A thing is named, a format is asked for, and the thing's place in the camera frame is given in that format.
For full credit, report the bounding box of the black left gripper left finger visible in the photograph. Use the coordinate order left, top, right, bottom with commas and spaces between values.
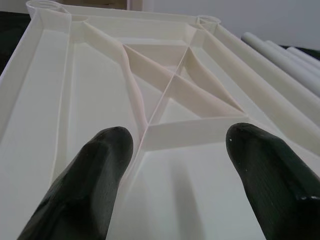
14, 126, 135, 240

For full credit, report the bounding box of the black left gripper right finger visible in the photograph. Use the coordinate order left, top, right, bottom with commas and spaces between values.
226, 122, 320, 240

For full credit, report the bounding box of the white plastic children table top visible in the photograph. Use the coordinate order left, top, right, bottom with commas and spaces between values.
0, 0, 320, 240

